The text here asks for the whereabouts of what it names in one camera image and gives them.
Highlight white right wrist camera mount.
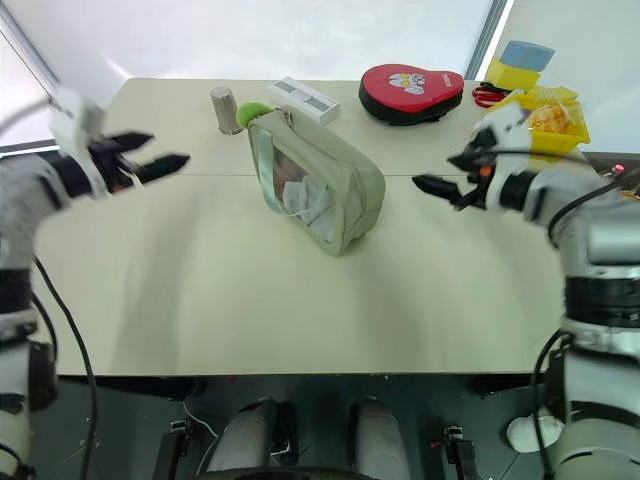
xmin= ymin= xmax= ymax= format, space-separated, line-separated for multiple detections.
xmin=471 ymin=104 xmax=534 ymax=211

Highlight yellow plastic bin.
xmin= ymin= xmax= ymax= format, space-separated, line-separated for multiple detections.
xmin=483 ymin=84 xmax=592 ymax=160

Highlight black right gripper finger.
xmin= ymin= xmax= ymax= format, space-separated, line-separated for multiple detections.
xmin=446 ymin=148 xmax=482 ymax=174
xmin=411 ymin=173 xmax=467 ymax=205

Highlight grey robot left leg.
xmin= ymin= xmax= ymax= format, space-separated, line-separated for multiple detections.
xmin=205 ymin=398 xmax=282 ymax=475

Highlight clear bag orange snacks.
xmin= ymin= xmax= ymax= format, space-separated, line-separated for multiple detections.
xmin=527 ymin=85 xmax=584 ymax=135

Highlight black table leg bracket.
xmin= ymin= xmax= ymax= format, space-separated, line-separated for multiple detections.
xmin=442 ymin=424 xmax=477 ymax=480
xmin=151 ymin=418 xmax=190 ymax=480

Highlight white rectangular box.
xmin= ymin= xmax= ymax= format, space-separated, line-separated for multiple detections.
xmin=266 ymin=76 xmax=342 ymax=127

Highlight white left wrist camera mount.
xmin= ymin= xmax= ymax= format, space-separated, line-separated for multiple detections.
xmin=48 ymin=86 xmax=109 ymax=151

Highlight light green zip pouch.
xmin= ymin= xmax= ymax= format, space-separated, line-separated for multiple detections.
xmin=246 ymin=108 xmax=387 ymax=258

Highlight grey window frame post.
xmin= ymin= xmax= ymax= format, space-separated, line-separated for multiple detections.
xmin=0 ymin=8 xmax=62 ymax=99
xmin=463 ymin=0 xmax=517 ymax=82

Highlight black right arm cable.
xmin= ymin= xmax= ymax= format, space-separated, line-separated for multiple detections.
xmin=467 ymin=148 xmax=640 ymax=247

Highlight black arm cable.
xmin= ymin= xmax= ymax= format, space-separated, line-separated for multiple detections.
xmin=30 ymin=255 xmax=99 ymax=480
xmin=467 ymin=148 xmax=640 ymax=247

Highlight grey robot right leg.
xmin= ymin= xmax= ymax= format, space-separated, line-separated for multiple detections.
xmin=351 ymin=396 xmax=412 ymax=480

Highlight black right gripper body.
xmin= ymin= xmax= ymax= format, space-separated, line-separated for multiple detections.
xmin=453 ymin=127 xmax=496 ymax=214

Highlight grey robot leg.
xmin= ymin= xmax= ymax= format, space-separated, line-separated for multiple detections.
xmin=351 ymin=396 xmax=412 ymax=480
xmin=205 ymin=398 xmax=282 ymax=475

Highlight silver metal tumbler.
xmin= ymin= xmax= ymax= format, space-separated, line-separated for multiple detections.
xmin=210 ymin=86 xmax=245 ymax=136

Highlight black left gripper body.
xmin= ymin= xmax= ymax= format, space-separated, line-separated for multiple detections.
xmin=87 ymin=139 xmax=145 ymax=196

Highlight green fluffy pompom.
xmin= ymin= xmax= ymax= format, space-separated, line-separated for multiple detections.
xmin=235 ymin=101 xmax=273 ymax=128

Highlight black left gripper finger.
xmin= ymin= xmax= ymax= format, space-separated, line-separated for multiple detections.
xmin=107 ymin=131 xmax=156 ymax=153
xmin=132 ymin=153 xmax=192 ymax=186

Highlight yellow sponge block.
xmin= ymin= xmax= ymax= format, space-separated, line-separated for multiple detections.
xmin=485 ymin=55 xmax=544 ymax=92

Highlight red handled scissors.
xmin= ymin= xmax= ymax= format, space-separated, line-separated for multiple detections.
xmin=471 ymin=81 xmax=511 ymax=108

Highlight white round floor object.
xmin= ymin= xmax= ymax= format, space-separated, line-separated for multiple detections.
xmin=506 ymin=413 xmax=565 ymax=454

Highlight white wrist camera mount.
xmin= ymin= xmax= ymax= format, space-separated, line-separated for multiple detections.
xmin=471 ymin=104 xmax=534 ymax=211
xmin=48 ymin=86 xmax=109 ymax=151

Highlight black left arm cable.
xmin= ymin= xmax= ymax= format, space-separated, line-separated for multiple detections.
xmin=30 ymin=255 xmax=99 ymax=480

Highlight blue sponge block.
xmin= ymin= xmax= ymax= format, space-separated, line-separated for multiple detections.
xmin=500 ymin=40 xmax=557 ymax=74

